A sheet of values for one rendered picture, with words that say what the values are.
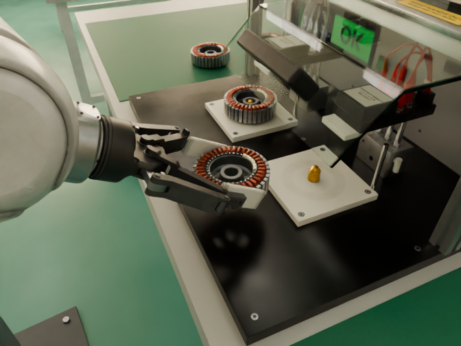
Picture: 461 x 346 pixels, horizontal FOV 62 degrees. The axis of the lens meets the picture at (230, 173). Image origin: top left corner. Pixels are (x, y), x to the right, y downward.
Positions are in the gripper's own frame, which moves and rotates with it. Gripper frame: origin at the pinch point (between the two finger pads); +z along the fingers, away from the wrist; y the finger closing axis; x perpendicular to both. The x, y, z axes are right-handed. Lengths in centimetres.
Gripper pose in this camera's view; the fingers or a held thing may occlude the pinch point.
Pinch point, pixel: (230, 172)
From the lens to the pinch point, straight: 55.9
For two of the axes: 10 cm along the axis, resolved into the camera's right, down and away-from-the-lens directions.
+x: -4.5, 8.1, 3.7
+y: -4.4, -5.7, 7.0
